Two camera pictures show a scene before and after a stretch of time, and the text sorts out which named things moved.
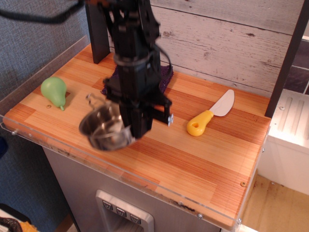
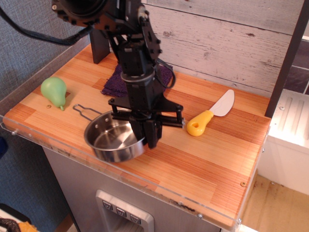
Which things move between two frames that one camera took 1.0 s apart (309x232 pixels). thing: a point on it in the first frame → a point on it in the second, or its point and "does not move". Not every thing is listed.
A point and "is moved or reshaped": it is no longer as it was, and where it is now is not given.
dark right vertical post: [282, 82] does not move
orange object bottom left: [26, 226] does not move
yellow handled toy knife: [196, 126] does not move
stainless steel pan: [102, 124] is moved or reshaped
